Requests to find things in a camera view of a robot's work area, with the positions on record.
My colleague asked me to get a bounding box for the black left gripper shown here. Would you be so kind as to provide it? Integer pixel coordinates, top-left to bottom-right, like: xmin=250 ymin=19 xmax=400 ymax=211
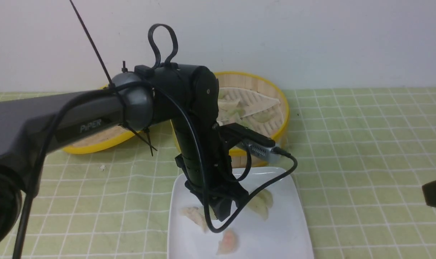
xmin=175 ymin=122 xmax=249 ymax=222

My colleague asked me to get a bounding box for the green dumpling steamer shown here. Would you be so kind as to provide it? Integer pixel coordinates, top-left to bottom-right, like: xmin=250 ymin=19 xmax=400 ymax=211
xmin=252 ymin=112 xmax=273 ymax=123

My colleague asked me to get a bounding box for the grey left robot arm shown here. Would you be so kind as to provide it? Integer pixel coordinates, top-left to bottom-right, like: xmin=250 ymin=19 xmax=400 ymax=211
xmin=0 ymin=63 xmax=249 ymax=259

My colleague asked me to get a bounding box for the beige dumpling plate left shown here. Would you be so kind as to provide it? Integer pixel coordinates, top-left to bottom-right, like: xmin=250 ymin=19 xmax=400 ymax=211
xmin=179 ymin=206 xmax=208 ymax=233

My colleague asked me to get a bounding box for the pale dumpling plate right front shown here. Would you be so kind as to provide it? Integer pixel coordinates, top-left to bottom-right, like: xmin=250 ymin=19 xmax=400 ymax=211
xmin=246 ymin=196 xmax=269 ymax=221

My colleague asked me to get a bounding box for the pink dumpling on plate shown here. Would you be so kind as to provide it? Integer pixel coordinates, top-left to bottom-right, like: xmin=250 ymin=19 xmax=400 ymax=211
xmin=216 ymin=229 xmax=239 ymax=255

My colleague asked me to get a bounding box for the green dumpling plate right back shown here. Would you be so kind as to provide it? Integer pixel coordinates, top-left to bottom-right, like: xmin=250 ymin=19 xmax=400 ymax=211
xmin=257 ymin=189 xmax=274 ymax=209

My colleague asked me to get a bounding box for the white square plate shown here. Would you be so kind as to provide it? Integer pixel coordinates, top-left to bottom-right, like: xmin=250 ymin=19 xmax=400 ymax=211
xmin=167 ymin=175 xmax=315 ymax=259

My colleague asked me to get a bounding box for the green checkered tablecloth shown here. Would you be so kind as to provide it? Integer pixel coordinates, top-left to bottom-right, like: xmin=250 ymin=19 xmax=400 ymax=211
xmin=0 ymin=87 xmax=436 ymax=259

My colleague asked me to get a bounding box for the small green dumpling centre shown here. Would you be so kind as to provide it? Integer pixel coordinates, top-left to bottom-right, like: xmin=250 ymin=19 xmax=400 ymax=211
xmin=227 ymin=108 xmax=245 ymax=121

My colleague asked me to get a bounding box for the white dumpling steamer centre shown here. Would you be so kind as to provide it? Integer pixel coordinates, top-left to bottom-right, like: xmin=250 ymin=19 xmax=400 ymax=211
xmin=217 ymin=99 xmax=240 ymax=111

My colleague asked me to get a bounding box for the white steamer liner paper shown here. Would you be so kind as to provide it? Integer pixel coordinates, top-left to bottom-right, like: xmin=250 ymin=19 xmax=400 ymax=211
xmin=217 ymin=87 xmax=280 ymax=124

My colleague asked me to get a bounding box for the yellow rimmed bamboo steamer basket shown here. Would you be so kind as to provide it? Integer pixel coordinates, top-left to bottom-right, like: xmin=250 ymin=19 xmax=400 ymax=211
xmin=170 ymin=71 xmax=290 ymax=169

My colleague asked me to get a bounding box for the yellow rimmed bamboo steamer lid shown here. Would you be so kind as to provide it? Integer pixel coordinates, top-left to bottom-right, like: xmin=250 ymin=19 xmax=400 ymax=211
xmin=61 ymin=85 xmax=139 ymax=155

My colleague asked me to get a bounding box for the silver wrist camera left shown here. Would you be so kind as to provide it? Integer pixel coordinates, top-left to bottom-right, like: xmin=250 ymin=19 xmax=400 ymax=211
xmin=219 ymin=123 xmax=280 ymax=163

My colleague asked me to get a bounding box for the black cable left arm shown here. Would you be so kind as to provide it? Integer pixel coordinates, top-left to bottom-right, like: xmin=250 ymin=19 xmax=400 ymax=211
xmin=12 ymin=24 xmax=298 ymax=259

